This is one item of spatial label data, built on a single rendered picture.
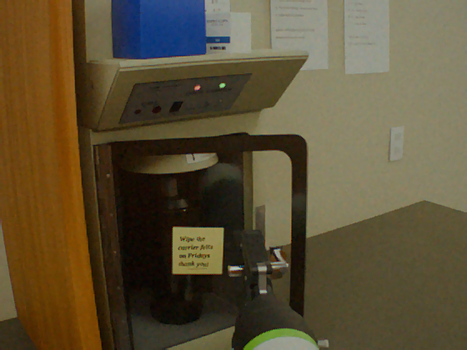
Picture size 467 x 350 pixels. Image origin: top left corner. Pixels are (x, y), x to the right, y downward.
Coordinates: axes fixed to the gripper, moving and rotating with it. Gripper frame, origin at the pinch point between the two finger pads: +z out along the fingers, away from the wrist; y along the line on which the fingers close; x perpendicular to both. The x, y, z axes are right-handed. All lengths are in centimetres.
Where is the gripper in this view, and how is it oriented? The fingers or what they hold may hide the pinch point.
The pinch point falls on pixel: (246, 269)
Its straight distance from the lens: 86.0
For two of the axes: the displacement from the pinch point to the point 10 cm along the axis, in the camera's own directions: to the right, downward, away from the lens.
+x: -9.9, 0.5, -1.1
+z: -1.2, -2.5, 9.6
